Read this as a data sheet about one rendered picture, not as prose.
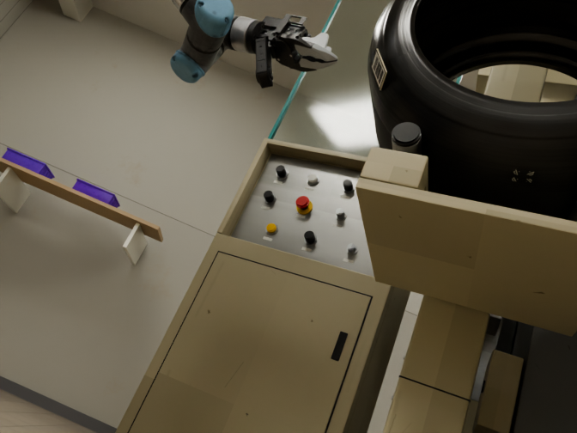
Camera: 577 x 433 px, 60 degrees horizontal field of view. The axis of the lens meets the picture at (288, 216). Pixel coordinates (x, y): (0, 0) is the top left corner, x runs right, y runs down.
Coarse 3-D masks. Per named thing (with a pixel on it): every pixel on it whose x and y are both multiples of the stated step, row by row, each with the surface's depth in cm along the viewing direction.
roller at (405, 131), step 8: (400, 128) 77; (408, 128) 77; (416, 128) 77; (392, 136) 77; (400, 136) 77; (408, 136) 76; (416, 136) 76; (392, 144) 78; (400, 144) 76; (408, 144) 76; (416, 144) 77; (408, 152) 78; (416, 152) 78
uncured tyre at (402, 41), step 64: (448, 0) 106; (512, 0) 108; (576, 0) 103; (448, 64) 115; (576, 64) 107; (384, 128) 91; (448, 128) 76; (512, 128) 72; (576, 128) 69; (448, 192) 86; (512, 192) 78; (576, 192) 76
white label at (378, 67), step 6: (378, 54) 85; (378, 60) 85; (372, 66) 88; (378, 66) 85; (384, 66) 83; (378, 72) 85; (384, 72) 83; (378, 78) 86; (384, 78) 83; (378, 84) 86
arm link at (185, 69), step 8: (184, 40) 106; (184, 48) 107; (192, 48) 104; (176, 56) 107; (184, 56) 107; (192, 56) 106; (200, 56) 105; (208, 56) 106; (216, 56) 112; (176, 64) 108; (184, 64) 107; (192, 64) 107; (200, 64) 108; (208, 64) 110; (176, 72) 111; (184, 72) 109; (192, 72) 108; (200, 72) 109; (184, 80) 112; (192, 80) 110
